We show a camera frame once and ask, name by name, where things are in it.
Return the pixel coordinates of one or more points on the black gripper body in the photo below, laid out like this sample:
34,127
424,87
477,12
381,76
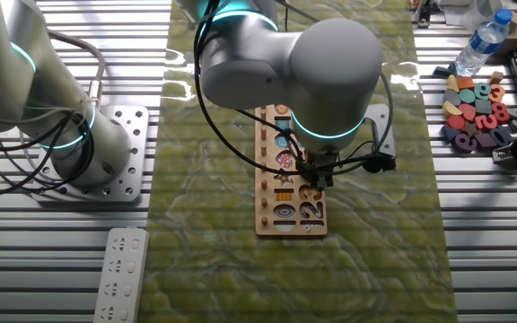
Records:
320,163

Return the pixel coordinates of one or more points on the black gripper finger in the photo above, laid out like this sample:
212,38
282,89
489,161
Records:
317,178
326,181

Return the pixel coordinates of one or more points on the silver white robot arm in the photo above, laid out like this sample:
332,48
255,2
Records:
330,67

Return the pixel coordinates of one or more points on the wooden number shape puzzle board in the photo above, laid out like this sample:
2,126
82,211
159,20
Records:
295,202

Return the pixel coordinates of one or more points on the dark blue shape piece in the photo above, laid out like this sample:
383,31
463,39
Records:
448,133

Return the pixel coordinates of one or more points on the grey shape piece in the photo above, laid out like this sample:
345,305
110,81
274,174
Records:
450,97

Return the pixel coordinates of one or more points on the beige shape piece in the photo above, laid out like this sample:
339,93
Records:
453,84

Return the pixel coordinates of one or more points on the green marble pattern mat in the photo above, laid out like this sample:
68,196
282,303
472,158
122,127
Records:
375,224

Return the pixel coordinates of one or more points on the purple number nine piece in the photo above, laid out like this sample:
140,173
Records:
460,143

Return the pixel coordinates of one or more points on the yellow semicircle piece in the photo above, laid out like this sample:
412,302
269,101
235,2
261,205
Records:
449,110

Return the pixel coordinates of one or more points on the red circle piece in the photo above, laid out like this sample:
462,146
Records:
456,122

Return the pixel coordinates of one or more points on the brown star piece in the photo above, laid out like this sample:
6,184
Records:
470,129

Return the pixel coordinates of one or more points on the dark teal block piece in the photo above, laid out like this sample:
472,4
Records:
442,71

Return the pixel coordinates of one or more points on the red heart piece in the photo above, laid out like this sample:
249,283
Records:
467,111

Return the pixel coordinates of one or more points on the teal circle piece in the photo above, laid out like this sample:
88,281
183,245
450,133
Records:
467,96

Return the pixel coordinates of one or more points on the purple rectangle piece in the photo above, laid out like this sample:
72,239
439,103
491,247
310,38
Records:
486,141

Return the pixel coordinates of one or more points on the orange block piece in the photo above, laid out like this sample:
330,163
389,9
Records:
465,83

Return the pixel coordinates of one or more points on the teal square piece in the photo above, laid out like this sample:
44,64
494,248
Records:
483,107

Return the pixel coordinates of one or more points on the teal number six piece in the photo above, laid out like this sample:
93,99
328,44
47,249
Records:
477,91

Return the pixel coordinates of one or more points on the red number two piece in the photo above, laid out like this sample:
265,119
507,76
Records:
492,120

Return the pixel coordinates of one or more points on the dark blue number zero piece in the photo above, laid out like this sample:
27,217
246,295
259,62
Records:
507,139

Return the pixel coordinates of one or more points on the red number eight piece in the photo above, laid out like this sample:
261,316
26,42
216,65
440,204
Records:
501,112

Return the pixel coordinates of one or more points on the orange number three piece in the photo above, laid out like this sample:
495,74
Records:
501,95

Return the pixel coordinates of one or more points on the small wooden cube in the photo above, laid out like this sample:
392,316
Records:
496,77

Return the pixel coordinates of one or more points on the clear water bottle blue cap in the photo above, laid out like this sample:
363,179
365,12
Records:
483,45

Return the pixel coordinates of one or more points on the white power strip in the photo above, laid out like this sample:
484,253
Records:
121,278

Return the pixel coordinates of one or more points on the light wooden box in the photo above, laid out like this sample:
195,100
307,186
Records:
514,38

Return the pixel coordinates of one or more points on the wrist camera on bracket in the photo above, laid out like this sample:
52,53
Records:
382,134

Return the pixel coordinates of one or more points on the black camera stand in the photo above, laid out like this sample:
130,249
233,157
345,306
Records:
422,13

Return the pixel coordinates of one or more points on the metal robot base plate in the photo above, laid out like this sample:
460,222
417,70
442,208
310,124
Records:
128,179

